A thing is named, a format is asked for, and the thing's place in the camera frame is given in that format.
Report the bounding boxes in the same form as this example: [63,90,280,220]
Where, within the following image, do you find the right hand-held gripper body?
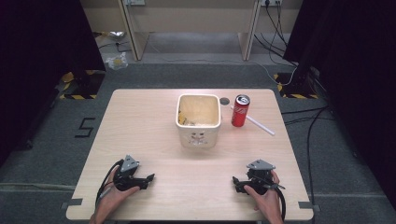
[246,159,286,196]

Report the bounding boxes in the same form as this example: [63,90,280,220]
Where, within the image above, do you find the white straw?
[230,105,276,136]

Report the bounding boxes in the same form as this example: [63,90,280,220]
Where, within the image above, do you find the clear plastic bag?
[105,51,129,71]

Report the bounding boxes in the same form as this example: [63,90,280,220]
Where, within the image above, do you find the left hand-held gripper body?
[112,154,141,191]

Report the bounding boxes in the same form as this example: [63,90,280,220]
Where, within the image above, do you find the grey tape strip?
[297,201,321,213]
[60,198,84,210]

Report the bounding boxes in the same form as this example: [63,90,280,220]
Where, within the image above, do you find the crumpled foil wrapper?
[92,30,126,41]

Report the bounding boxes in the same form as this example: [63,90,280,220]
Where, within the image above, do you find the white floor cable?
[148,39,299,87]

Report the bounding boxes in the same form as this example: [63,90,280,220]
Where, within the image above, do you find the red drink can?
[231,94,251,128]

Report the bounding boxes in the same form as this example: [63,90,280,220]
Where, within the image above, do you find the dark curtain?
[282,0,396,210]
[0,0,106,167]

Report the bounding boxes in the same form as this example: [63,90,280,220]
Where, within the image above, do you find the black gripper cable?
[94,159,125,213]
[266,184,287,222]

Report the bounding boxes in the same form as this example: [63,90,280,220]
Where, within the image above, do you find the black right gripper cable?
[266,184,287,222]

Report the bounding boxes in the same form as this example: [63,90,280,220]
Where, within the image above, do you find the pale floor strip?
[0,182,77,191]

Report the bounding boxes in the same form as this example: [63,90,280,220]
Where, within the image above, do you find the cream square bin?
[175,93,222,149]

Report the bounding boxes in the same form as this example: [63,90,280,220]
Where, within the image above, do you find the person's right hand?
[243,169,283,217]

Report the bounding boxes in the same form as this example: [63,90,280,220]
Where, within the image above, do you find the black wall cables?
[253,0,299,68]

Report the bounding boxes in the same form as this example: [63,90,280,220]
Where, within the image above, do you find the black floor cable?
[280,105,332,224]

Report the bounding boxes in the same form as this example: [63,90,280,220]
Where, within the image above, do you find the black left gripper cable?
[94,159,125,213]

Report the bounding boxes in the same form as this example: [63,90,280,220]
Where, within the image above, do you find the black hazard-striped stand base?
[59,69,106,101]
[274,72,320,100]

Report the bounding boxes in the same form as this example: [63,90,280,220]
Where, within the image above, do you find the person's left hand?
[94,167,141,217]

